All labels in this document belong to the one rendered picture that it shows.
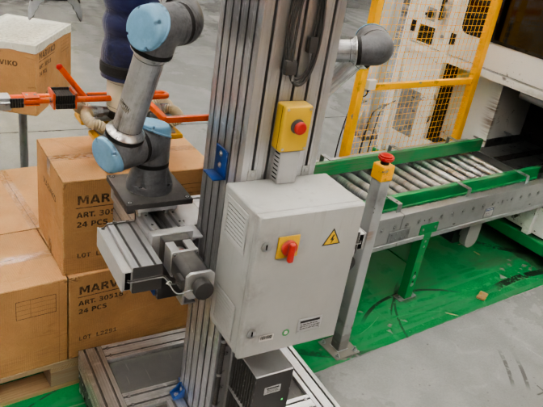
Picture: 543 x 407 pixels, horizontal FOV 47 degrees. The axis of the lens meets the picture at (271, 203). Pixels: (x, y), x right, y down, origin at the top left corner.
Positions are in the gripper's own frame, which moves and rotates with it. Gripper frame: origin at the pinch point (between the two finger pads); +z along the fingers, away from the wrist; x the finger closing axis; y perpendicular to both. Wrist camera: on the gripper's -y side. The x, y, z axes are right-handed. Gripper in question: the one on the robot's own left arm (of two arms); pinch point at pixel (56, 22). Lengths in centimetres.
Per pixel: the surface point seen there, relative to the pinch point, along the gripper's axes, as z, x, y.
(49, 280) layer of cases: 98, 2, 6
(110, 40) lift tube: 11.9, -23.8, 25.0
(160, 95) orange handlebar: 33, -44, 26
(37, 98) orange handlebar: 33.0, 1.2, 25.4
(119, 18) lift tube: 3.4, -26.0, 21.5
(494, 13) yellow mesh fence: 8, -292, 95
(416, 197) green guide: 92, -190, 21
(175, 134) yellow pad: 45, -47, 15
